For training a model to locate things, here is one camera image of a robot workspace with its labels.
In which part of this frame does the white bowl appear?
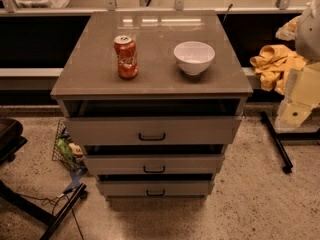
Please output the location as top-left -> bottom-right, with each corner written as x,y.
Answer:
174,41 -> 215,76

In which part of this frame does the grey bottom drawer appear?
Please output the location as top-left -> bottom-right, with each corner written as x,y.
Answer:
97,181 -> 214,198

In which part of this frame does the grey drawer cabinet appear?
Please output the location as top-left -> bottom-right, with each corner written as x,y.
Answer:
50,10 -> 254,202

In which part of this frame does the black stand base left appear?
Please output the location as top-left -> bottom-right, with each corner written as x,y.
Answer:
0,178 -> 88,240

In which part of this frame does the black floor cable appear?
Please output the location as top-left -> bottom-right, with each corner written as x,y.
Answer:
19,190 -> 86,240

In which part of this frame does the yellow crumpled cloth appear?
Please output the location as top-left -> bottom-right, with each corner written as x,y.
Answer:
249,15 -> 308,96

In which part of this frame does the grey middle drawer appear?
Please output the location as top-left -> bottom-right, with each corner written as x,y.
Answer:
84,154 -> 224,175

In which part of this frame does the black chair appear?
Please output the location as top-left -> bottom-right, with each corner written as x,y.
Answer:
0,118 -> 27,165

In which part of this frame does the grey drawer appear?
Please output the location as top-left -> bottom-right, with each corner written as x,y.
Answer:
84,154 -> 224,175
64,116 -> 241,146
97,181 -> 214,198

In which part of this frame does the grey top drawer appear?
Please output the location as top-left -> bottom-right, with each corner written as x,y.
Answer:
64,116 -> 241,146

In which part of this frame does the red soda can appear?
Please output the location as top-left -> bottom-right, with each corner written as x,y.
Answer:
114,35 -> 138,79

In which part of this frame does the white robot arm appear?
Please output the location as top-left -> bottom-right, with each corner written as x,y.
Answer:
276,0 -> 320,131

